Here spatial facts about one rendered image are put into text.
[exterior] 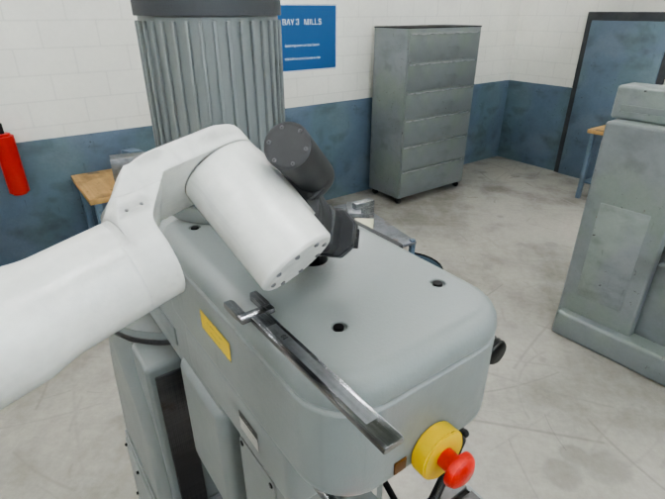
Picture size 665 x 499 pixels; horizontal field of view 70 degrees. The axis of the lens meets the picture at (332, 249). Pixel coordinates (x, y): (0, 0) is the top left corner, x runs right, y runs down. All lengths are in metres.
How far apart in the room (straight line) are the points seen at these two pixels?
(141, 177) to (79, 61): 4.40
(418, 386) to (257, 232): 0.23
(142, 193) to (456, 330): 0.32
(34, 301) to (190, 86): 0.43
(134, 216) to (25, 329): 0.09
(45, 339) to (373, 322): 0.30
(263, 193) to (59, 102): 4.42
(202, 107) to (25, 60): 4.04
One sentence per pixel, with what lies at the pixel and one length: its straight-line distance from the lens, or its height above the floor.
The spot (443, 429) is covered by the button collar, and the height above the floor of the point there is 1.79.
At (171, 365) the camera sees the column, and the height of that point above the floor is 1.51.
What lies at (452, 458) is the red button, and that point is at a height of 1.77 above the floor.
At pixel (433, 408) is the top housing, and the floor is 1.81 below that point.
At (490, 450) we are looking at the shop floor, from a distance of 2.97.
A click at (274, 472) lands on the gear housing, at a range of 0.65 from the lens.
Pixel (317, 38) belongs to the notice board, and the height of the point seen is 1.90.
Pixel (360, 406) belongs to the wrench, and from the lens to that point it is 0.39.
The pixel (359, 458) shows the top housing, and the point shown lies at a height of 1.80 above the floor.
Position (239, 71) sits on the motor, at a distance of 0.67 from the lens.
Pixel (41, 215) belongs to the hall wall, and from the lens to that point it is 4.91.
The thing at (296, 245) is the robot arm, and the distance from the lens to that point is 0.32.
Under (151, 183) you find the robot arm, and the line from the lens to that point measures 0.33.
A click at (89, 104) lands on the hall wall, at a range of 4.77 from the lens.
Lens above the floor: 2.17
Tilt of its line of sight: 27 degrees down
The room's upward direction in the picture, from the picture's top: straight up
